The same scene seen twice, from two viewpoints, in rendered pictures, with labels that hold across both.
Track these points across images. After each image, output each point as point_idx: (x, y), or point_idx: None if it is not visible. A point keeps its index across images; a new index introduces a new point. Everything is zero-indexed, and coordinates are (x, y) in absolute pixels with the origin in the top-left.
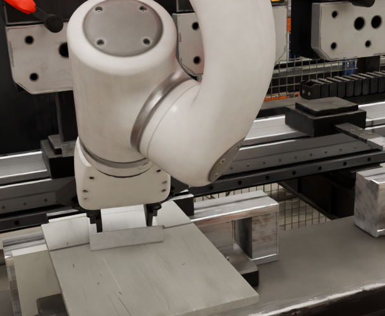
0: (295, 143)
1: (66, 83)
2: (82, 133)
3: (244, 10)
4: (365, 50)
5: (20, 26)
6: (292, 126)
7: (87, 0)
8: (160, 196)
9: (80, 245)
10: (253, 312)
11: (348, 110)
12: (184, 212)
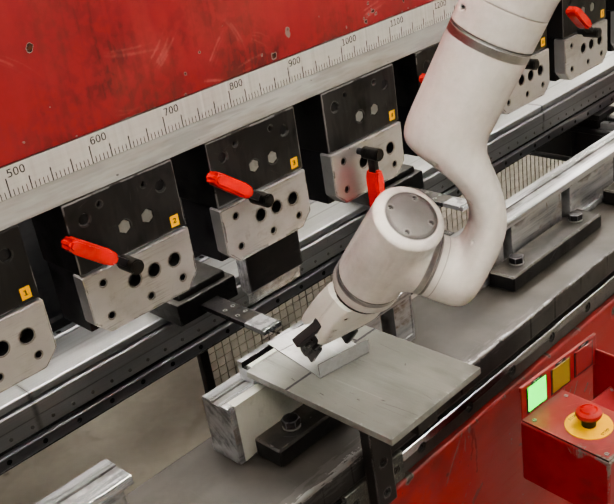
0: (363, 218)
1: (263, 242)
2: (359, 290)
3: (500, 194)
4: None
5: (228, 206)
6: (354, 202)
7: (269, 167)
8: (375, 316)
9: (305, 377)
10: None
11: (406, 174)
12: None
